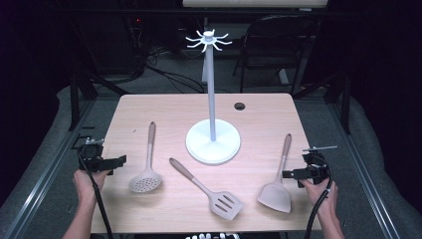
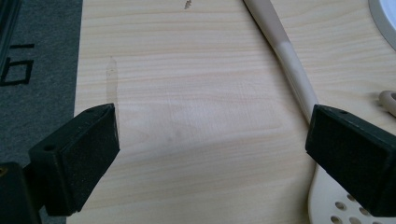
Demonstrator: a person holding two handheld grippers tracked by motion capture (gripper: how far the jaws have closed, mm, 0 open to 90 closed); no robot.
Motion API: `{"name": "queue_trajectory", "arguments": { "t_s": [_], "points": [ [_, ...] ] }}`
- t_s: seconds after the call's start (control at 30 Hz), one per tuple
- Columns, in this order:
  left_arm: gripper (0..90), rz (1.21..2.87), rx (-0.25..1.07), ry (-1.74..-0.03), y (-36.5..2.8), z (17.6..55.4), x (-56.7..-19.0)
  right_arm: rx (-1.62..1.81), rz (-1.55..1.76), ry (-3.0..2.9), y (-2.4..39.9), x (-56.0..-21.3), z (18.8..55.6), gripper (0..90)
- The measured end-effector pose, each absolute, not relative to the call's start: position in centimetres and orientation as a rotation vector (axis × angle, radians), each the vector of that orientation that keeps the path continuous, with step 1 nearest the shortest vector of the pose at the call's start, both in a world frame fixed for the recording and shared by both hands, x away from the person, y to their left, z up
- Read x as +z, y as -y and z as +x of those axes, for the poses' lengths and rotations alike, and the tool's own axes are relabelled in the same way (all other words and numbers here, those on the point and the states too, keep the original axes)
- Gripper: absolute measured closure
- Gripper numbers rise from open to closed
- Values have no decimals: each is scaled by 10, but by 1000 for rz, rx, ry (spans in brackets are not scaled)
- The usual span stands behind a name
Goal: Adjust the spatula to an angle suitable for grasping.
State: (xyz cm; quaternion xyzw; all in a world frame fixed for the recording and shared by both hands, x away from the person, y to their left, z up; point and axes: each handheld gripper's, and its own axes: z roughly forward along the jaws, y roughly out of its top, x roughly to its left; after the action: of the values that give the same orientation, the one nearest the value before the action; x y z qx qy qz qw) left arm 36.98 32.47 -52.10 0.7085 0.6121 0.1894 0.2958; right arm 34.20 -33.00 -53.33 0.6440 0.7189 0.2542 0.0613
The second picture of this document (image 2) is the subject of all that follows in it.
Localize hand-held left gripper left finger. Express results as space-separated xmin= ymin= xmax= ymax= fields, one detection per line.
xmin=28 ymin=103 xmax=120 ymax=217

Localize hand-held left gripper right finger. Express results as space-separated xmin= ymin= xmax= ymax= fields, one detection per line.
xmin=305 ymin=104 xmax=396 ymax=217

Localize beige slotted turner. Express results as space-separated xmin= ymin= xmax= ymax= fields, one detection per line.
xmin=377 ymin=90 xmax=396 ymax=118

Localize beige perforated skimmer spoon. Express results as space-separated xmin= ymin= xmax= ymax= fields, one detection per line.
xmin=242 ymin=0 xmax=396 ymax=224

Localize white utensil rack stand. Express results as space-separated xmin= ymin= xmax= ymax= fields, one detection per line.
xmin=368 ymin=0 xmax=396 ymax=52

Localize black square tape mark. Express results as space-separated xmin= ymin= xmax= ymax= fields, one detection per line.
xmin=0 ymin=57 xmax=35 ymax=88

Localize metal floor rail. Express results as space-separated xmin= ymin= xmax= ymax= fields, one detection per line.
xmin=0 ymin=0 xmax=22 ymax=76

